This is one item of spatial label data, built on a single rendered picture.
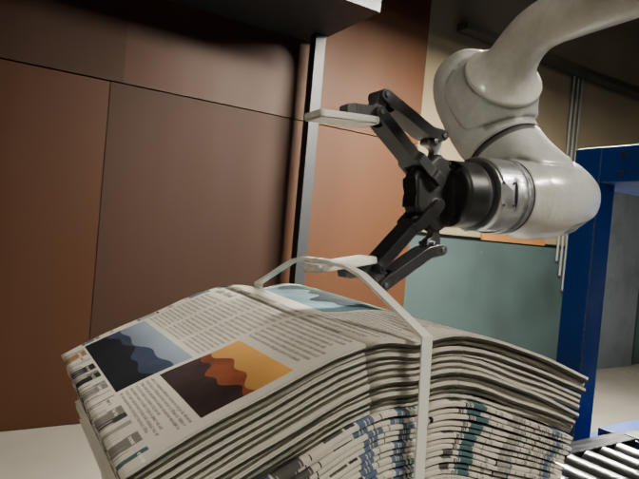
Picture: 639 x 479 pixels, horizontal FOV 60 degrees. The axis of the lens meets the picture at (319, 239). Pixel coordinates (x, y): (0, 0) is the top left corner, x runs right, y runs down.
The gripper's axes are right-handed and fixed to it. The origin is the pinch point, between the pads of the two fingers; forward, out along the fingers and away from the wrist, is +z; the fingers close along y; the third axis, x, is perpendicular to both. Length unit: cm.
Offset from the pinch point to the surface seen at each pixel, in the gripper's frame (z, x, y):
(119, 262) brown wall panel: -46, 293, 28
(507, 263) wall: -400, 297, 41
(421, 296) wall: -294, 300, 65
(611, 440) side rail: -104, 29, 56
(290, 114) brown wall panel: -159, 288, -71
